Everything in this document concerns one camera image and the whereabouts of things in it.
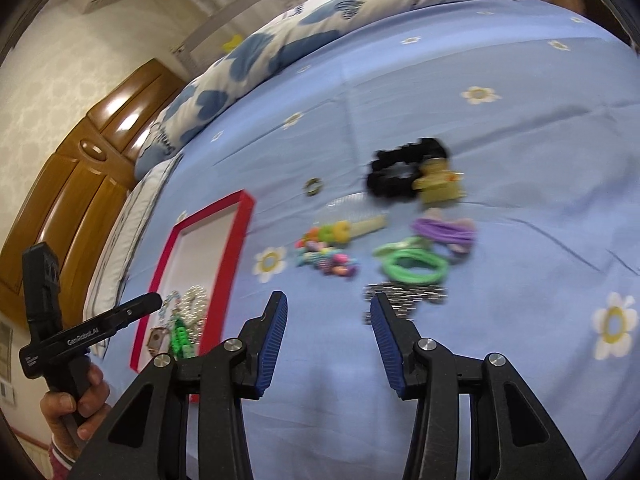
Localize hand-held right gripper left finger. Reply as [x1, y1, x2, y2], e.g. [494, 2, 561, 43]
[67, 290, 289, 480]

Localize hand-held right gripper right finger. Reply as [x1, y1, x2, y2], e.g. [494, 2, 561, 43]
[369, 292, 588, 480]

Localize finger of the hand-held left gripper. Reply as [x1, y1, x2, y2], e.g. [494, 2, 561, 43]
[106, 293, 164, 331]

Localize green hair ties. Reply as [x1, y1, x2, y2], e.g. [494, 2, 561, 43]
[375, 237, 451, 283]

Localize red shallow cardboard tray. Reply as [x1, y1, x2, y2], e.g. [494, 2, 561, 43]
[130, 190, 255, 403]

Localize colourful bead bracelet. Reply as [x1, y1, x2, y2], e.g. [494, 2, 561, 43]
[295, 237, 361, 278]

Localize purple hair ties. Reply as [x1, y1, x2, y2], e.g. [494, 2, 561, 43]
[411, 212, 477, 256]

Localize comb clip with coloured beads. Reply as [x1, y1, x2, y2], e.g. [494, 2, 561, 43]
[300, 191, 388, 248]

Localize yellow-green hair claw clip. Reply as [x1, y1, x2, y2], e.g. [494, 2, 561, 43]
[412, 157, 468, 206]

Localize black scrunchie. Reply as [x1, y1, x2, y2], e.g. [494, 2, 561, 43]
[366, 137, 451, 198]

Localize person's left forearm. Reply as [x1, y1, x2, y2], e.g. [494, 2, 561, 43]
[49, 435, 83, 473]

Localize person's left hand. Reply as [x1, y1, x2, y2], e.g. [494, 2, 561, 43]
[40, 362, 112, 453]

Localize wooden headboard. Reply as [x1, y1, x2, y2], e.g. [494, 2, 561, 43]
[0, 57, 186, 331]

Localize blue floral bed sheet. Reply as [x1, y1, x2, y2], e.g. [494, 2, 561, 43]
[82, 0, 640, 480]

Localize blue heart print duvet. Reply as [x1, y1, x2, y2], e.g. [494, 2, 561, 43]
[135, 0, 553, 178]

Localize green braided panda bracelet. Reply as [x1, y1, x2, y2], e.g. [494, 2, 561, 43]
[170, 312, 193, 358]

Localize white pearl bracelet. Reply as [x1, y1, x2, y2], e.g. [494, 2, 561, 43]
[162, 285, 208, 333]

